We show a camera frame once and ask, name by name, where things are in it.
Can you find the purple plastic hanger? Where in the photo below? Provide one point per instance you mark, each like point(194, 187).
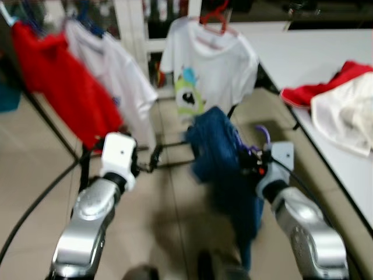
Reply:
point(265, 131)

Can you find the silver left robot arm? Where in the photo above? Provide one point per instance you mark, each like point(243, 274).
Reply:
point(87, 221)

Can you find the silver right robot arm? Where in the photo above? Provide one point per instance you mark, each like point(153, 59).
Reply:
point(309, 227)

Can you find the red plastic hanger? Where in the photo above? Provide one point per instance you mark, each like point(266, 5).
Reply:
point(220, 17)

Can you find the red garment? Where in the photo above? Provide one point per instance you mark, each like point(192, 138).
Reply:
point(315, 93)

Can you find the white shirt with blue collar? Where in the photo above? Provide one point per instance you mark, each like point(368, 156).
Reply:
point(116, 70)

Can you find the white monster print T-shirt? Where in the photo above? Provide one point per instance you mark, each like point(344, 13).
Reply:
point(215, 58)

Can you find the red shirt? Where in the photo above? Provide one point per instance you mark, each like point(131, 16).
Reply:
point(58, 81)

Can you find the teal floor mat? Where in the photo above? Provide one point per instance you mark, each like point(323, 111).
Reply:
point(9, 98)

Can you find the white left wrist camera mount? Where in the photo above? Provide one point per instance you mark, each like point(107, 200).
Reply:
point(119, 154)

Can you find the pale grey right wrist camera mount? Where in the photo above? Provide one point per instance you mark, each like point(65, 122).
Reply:
point(282, 154)

